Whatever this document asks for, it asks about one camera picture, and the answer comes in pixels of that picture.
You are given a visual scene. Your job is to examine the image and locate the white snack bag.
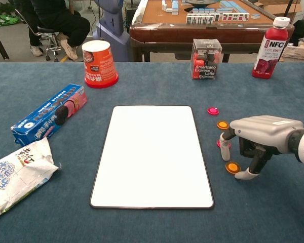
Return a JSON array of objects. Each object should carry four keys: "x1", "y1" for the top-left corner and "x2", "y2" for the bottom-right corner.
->
[{"x1": 0, "y1": 137, "x2": 62, "y2": 221}]

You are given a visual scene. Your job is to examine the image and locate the clear coffee capsule box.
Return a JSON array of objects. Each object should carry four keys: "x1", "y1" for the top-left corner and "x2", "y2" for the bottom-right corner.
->
[{"x1": 189, "y1": 38, "x2": 223, "y2": 80}]

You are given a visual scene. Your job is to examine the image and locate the blue machine base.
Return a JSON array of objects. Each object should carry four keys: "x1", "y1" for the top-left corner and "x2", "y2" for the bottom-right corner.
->
[{"x1": 92, "y1": 0, "x2": 130, "y2": 61}]

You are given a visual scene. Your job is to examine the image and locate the blue table cloth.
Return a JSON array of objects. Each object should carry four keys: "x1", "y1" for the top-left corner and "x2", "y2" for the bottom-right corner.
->
[{"x1": 0, "y1": 61, "x2": 304, "y2": 243}]

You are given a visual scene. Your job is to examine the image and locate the stacked blue mahjong tiles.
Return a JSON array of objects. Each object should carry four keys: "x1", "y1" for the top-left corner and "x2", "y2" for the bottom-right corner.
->
[{"x1": 162, "y1": 0, "x2": 179, "y2": 14}]

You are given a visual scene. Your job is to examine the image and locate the white rectangular board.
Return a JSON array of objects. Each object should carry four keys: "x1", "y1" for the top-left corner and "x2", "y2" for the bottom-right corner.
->
[{"x1": 89, "y1": 105, "x2": 215, "y2": 210}]

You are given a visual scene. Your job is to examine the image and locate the red instant noodle cup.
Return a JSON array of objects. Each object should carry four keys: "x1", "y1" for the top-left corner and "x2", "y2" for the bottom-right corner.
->
[{"x1": 81, "y1": 39, "x2": 120, "y2": 89}]

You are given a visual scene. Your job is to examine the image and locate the red NFC juice bottle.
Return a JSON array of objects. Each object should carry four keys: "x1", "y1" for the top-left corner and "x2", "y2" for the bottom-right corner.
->
[{"x1": 251, "y1": 16, "x2": 291, "y2": 79}]

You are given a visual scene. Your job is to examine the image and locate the brown mahjong table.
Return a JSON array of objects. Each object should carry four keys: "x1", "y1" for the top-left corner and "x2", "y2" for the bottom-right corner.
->
[{"x1": 129, "y1": 0, "x2": 294, "y2": 63}]

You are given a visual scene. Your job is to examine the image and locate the standing mahjong tile row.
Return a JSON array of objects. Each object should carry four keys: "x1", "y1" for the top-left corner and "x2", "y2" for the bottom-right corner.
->
[{"x1": 186, "y1": 14, "x2": 215, "y2": 25}]

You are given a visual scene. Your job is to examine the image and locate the blue mahjong tile cluster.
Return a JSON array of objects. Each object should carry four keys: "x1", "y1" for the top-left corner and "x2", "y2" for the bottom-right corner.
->
[{"x1": 219, "y1": 0, "x2": 241, "y2": 10}]

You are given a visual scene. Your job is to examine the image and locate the blue cookie box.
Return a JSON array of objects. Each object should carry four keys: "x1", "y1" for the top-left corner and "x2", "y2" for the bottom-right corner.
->
[{"x1": 10, "y1": 83, "x2": 88, "y2": 147}]

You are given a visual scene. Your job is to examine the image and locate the blue-backed mahjong tile row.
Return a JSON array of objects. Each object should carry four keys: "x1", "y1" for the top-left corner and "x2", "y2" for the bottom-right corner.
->
[{"x1": 192, "y1": 7, "x2": 234, "y2": 14}]

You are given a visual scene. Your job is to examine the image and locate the green plant leaves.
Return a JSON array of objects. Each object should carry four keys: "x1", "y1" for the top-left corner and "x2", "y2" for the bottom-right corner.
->
[{"x1": 0, "y1": 12, "x2": 18, "y2": 27}]

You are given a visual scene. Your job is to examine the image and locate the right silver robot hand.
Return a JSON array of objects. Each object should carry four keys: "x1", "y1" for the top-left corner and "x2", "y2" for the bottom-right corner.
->
[{"x1": 219, "y1": 115, "x2": 304, "y2": 180}]

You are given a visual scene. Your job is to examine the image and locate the orange disc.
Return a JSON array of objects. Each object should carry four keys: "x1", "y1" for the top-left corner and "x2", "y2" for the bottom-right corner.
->
[
  {"x1": 216, "y1": 120, "x2": 230, "y2": 131},
  {"x1": 225, "y1": 161, "x2": 241, "y2": 175}
]

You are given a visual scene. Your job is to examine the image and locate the face-up mahjong tile row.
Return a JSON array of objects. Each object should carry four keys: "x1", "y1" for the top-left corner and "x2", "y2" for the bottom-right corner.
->
[{"x1": 214, "y1": 12, "x2": 250, "y2": 22}]

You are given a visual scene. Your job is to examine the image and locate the dark round dice dome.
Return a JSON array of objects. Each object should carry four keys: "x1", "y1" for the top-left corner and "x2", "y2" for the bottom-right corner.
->
[{"x1": 186, "y1": 0, "x2": 217, "y2": 6}]

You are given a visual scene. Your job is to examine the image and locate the white plastic basket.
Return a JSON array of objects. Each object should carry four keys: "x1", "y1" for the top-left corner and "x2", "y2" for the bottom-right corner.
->
[{"x1": 281, "y1": 44, "x2": 304, "y2": 61}]

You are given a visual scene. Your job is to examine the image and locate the metal swivel stool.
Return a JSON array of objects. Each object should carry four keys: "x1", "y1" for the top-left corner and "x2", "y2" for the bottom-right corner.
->
[{"x1": 15, "y1": 9, "x2": 64, "y2": 63}]

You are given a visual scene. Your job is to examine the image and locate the seated person in black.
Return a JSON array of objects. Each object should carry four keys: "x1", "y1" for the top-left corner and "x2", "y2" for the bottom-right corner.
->
[{"x1": 9, "y1": 0, "x2": 91, "y2": 61}]

